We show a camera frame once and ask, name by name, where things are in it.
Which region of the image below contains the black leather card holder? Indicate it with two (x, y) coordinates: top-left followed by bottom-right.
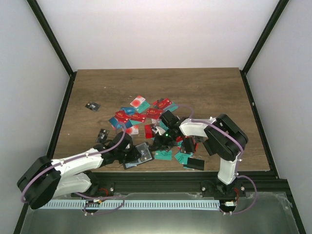
(123, 142), (155, 170)

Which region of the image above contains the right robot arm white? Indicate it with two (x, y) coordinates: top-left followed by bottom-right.
(151, 110), (249, 196)

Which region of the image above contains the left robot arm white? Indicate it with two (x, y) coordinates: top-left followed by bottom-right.
(17, 132), (140, 210)

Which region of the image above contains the teal card right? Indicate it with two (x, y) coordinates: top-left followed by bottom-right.
(165, 103), (178, 112)

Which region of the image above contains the teal card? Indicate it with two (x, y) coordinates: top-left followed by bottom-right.
(165, 103), (178, 112)
(136, 100), (150, 113)

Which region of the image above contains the black box on cards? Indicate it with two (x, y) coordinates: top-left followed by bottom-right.
(183, 157), (205, 171)

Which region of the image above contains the blue card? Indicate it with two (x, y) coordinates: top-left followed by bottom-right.
(121, 107), (136, 116)

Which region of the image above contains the teal card top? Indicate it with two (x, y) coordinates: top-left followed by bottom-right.
(136, 100), (150, 113)

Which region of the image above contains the white card red circle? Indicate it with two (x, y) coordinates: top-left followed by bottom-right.
(130, 96), (146, 108)

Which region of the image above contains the black VIP card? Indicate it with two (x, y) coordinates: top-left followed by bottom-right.
(85, 101), (100, 112)

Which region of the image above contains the black front rail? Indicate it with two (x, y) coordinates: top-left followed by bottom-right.
(93, 171), (290, 199)

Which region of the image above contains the light blue slotted cable duct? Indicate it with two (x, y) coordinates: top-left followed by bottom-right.
(42, 199), (220, 211)

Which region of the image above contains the black frame post left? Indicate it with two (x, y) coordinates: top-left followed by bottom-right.
(26, 0), (75, 76)

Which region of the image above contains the black frame post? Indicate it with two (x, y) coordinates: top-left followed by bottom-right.
(26, 0), (75, 76)
(240, 0), (291, 74)

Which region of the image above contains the black frame post right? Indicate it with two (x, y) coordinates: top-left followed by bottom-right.
(240, 0), (291, 74)

